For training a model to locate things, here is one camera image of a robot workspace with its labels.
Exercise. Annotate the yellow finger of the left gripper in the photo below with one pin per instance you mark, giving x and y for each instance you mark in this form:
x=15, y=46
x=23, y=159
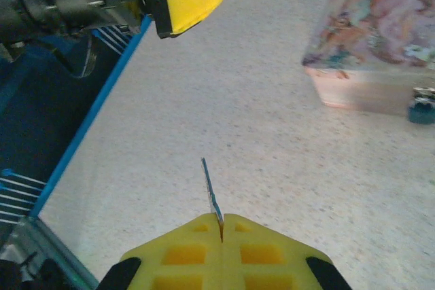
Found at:
x=190, y=4

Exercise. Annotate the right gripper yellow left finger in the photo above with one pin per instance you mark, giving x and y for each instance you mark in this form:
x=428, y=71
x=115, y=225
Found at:
x=153, y=252

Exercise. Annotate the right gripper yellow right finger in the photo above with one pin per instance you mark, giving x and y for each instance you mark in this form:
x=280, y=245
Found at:
x=292, y=252

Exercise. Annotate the pink illustrated tin box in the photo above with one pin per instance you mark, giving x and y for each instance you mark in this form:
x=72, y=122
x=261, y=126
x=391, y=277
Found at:
x=374, y=32

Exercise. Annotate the small padlock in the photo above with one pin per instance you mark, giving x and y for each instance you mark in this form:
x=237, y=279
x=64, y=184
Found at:
x=421, y=113

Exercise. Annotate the blue table edge strip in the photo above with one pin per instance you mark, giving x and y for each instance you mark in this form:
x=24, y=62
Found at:
x=95, y=110

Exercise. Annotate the aluminium frame side rail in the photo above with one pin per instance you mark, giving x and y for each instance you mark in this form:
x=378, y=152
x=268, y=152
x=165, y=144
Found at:
x=51, y=246

